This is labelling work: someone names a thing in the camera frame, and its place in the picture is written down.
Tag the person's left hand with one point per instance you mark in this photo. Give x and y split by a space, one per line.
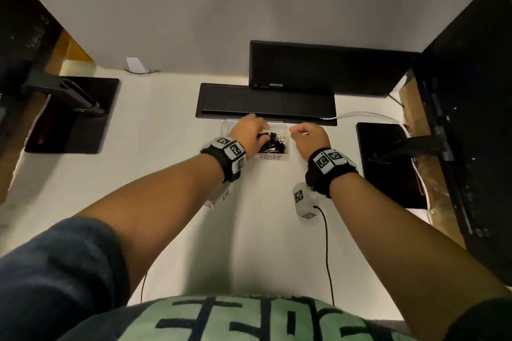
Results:
250 135

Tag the person's right hand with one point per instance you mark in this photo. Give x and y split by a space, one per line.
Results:
312 141

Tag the clear two-compartment plastic box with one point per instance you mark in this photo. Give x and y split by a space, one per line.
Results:
286 141

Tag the person's right forearm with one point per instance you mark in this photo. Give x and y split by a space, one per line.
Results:
412 253

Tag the person's left forearm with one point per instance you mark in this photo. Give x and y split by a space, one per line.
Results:
152 209

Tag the brown cardboard box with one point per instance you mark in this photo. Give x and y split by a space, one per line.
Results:
440 201

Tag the black left wristband with markers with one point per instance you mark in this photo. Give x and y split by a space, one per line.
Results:
226 157

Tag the black wristband with markers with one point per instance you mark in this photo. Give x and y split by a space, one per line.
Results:
226 157
330 171

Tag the black centre monitor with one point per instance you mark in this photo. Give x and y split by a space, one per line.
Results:
260 103

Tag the black monitor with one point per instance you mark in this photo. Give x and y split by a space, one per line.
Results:
20 33
472 113
260 103

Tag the black right wristband with markers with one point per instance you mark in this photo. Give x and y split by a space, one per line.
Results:
330 171

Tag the black monitor stand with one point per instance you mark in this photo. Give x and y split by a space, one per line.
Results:
384 181
80 133

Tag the small white paper card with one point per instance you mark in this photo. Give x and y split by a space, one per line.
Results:
136 64

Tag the grey shirt with green print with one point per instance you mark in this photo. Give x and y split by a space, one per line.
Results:
60 273

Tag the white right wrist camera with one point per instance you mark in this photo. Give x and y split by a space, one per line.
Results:
306 203

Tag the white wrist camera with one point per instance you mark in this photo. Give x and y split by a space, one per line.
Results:
306 203
220 195

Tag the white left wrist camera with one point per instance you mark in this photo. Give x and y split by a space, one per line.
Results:
220 195

